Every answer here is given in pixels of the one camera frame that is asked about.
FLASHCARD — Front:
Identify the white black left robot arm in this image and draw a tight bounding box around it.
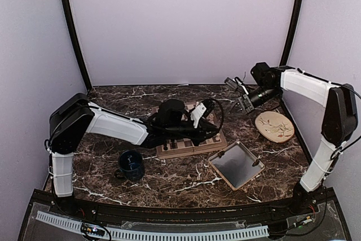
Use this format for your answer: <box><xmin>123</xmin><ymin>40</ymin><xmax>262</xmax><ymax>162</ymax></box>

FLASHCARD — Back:
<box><xmin>45</xmin><ymin>93</ymin><xmax>223</xmax><ymax>216</ymax></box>

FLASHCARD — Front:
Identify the black left frame post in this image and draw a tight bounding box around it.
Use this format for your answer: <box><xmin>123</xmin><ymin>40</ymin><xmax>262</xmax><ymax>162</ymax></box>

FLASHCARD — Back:
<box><xmin>61</xmin><ymin>0</ymin><xmax>93</xmax><ymax>91</ymax></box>

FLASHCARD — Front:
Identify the dark blue enamel mug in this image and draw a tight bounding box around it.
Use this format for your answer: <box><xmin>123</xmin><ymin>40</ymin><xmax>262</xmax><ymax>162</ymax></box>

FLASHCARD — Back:
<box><xmin>114</xmin><ymin>150</ymin><xmax>145</xmax><ymax>182</ymax></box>

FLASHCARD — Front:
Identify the cream floral ceramic plate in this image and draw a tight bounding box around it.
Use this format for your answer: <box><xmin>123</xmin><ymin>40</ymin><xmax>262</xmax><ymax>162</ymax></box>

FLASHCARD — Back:
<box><xmin>254</xmin><ymin>111</ymin><xmax>295</xmax><ymax>143</ymax></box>

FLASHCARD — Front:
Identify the wooden folding chess board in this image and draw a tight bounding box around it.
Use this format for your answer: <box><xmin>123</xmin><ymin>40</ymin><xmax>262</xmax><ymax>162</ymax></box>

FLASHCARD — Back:
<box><xmin>152</xmin><ymin>104</ymin><xmax>228</xmax><ymax>160</ymax></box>

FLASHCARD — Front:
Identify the white slotted cable duct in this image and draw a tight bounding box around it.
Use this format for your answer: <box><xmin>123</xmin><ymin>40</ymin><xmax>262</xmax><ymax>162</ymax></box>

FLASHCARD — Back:
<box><xmin>35</xmin><ymin>211</ymin><xmax>270</xmax><ymax>240</ymax></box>

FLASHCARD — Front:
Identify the white chess pieces row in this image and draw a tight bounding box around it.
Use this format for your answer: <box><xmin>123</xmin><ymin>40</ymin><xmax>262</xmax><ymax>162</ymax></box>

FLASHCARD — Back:
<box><xmin>194</xmin><ymin>99</ymin><xmax>220</xmax><ymax>141</ymax></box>

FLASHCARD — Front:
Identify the black right frame post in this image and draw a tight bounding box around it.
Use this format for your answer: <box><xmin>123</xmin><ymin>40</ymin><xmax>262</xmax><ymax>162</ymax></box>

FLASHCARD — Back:
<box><xmin>279</xmin><ymin>0</ymin><xmax>302</xmax><ymax>66</ymax></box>

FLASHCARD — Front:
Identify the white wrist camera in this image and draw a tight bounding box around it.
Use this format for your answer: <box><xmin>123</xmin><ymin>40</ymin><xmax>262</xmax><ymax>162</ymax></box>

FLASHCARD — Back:
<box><xmin>224</xmin><ymin>77</ymin><xmax>249</xmax><ymax>95</ymax></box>
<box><xmin>190</xmin><ymin>103</ymin><xmax>206</xmax><ymax>129</ymax></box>

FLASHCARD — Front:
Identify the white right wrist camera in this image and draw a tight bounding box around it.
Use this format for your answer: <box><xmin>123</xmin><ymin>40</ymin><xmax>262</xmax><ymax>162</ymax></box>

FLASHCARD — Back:
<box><xmin>224</xmin><ymin>77</ymin><xmax>249</xmax><ymax>95</ymax></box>

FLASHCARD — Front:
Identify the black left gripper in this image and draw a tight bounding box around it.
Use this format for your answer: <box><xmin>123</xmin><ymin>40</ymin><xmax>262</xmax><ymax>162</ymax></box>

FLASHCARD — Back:
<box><xmin>165</xmin><ymin>120</ymin><xmax>219</xmax><ymax>147</ymax></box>

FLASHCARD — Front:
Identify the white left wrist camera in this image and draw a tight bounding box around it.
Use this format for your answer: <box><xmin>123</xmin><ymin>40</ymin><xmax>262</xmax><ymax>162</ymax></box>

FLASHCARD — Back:
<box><xmin>190</xmin><ymin>103</ymin><xmax>206</xmax><ymax>129</ymax></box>

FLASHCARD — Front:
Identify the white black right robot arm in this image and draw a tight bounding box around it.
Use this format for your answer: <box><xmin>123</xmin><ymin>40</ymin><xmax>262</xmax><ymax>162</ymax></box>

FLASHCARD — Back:
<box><xmin>224</xmin><ymin>62</ymin><xmax>360</xmax><ymax>192</ymax></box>

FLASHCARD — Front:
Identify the silver metal tray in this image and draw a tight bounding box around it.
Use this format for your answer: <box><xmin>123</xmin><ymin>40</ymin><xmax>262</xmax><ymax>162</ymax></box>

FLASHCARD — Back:
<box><xmin>208</xmin><ymin>141</ymin><xmax>265</xmax><ymax>191</ymax></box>

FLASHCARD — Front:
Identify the black frame post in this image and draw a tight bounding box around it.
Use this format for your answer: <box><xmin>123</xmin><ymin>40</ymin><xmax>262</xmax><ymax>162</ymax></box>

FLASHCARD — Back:
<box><xmin>61</xmin><ymin>0</ymin><xmax>93</xmax><ymax>91</ymax></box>
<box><xmin>279</xmin><ymin>0</ymin><xmax>302</xmax><ymax>66</ymax></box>

